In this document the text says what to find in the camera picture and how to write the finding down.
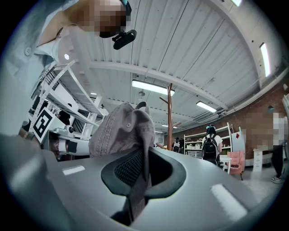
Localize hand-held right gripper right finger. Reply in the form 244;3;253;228
132;146;273;229

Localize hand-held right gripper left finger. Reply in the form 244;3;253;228
42;148;146;229

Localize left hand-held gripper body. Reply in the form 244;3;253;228
28;106;91;157

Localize grey cap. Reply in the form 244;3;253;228
88;101;156;223

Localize brown wooden coat rack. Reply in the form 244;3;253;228
159;83;182;151

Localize white metal shelving rack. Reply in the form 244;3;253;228
28;59;107;140

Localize white small table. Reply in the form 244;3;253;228
219;155;233;174

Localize black backpack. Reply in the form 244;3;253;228
201;134;220;162

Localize pink armchair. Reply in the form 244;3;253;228
226;150;246;180

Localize white storage shelf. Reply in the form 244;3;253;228
183;122;234;158

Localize white board panel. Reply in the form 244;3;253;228
230;126;246;154

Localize white drawer cabinet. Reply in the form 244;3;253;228
252;148;264;172

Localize ceiling air conditioner unit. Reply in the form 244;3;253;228
193;112;220;124

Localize long ceiling light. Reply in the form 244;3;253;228
196;101;218;113
259;42;271;78
131;79;176;97

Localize person's light blue shirt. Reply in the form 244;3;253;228
0;0;79;136

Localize black head camera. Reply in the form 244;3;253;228
112;29;138;51

